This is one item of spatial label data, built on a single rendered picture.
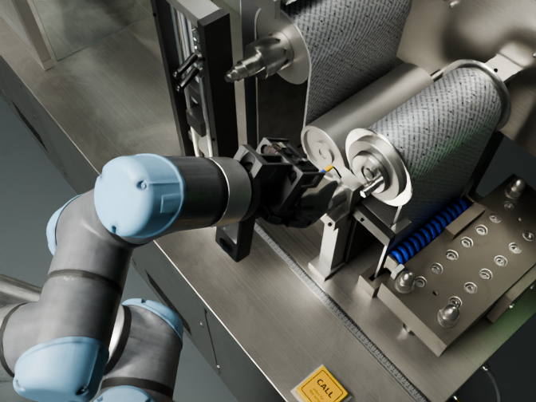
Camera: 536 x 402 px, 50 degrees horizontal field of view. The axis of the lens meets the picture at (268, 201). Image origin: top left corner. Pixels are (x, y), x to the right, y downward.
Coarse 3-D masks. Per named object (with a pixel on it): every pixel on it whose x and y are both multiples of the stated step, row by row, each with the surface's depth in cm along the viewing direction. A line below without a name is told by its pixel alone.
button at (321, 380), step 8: (320, 368) 109; (312, 376) 108; (320, 376) 108; (328, 376) 108; (304, 384) 107; (312, 384) 107; (320, 384) 107; (328, 384) 107; (336, 384) 107; (296, 392) 108; (304, 392) 106; (312, 392) 106; (320, 392) 106; (328, 392) 106; (336, 392) 106; (344, 392) 106; (304, 400) 107; (312, 400) 106; (320, 400) 106; (328, 400) 106; (336, 400) 106
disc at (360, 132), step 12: (360, 132) 93; (372, 132) 90; (348, 144) 98; (384, 144) 89; (348, 156) 100; (396, 156) 88; (408, 168) 88; (408, 180) 89; (408, 192) 91; (396, 204) 96
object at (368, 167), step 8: (360, 152) 94; (368, 152) 92; (360, 160) 94; (368, 160) 91; (376, 160) 91; (360, 168) 95; (368, 168) 93; (376, 168) 91; (384, 168) 91; (360, 176) 96; (368, 176) 94; (376, 176) 92; (384, 176) 91; (376, 184) 93; (384, 184) 92; (376, 192) 95
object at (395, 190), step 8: (488, 80) 98; (352, 144) 95; (360, 144) 93; (368, 144) 91; (376, 144) 90; (352, 152) 96; (376, 152) 90; (384, 152) 89; (352, 160) 98; (384, 160) 90; (392, 160) 89; (352, 168) 99; (392, 168) 89; (392, 176) 90; (400, 176) 90; (392, 184) 92; (400, 184) 91; (384, 192) 95; (392, 192) 93; (400, 192) 92
